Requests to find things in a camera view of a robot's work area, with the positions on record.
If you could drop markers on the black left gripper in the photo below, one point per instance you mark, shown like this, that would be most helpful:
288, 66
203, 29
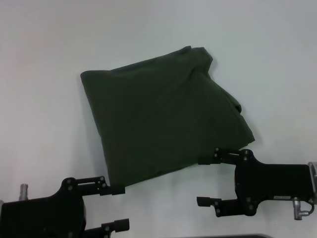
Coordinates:
42, 215

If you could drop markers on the dark green FREE t-shirt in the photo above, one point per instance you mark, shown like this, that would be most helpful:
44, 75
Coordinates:
161, 119

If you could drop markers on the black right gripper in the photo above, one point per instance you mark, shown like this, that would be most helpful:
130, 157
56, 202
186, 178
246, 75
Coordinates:
272, 183

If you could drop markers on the dark flat device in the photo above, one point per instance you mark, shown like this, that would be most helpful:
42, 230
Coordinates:
245, 236

